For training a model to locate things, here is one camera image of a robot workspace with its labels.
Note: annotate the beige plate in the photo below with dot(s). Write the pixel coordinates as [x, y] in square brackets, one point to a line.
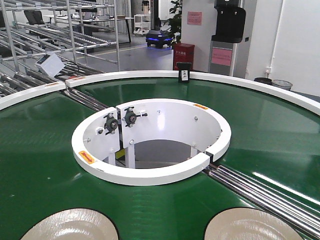
[74, 224]
[243, 223]

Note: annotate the black sensor on rim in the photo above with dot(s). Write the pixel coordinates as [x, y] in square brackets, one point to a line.
[184, 71]

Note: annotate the red fire extinguisher box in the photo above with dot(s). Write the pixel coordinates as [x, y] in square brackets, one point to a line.
[183, 52]

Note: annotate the steel conveyor rollers left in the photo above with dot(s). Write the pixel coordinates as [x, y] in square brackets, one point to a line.
[84, 99]

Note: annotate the steel conveyor rollers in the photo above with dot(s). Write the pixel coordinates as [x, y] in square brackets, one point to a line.
[84, 99]
[300, 216]

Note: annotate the blue-lit mobile robot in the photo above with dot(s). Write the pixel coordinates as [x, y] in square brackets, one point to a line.
[158, 37]

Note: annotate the green potted plant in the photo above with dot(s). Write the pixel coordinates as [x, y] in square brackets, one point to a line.
[175, 22]

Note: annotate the green conveyor belt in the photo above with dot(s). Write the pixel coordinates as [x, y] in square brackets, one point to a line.
[273, 141]

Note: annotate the black and grey kiosk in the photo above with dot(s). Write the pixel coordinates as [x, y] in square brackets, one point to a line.
[229, 31]

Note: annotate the white control box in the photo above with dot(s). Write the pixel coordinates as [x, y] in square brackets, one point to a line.
[50, 64]

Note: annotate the steel conveyor rollers right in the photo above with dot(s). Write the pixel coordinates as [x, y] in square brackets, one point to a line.
[300, 216]

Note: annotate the metal roller rack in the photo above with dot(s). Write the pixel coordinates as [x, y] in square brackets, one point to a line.
[72, 29]

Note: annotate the white outer conveyor rim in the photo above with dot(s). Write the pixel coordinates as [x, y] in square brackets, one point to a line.
[47, 88]

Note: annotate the wire mesh waste bin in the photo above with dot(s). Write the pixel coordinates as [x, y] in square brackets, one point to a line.
[282, 84]

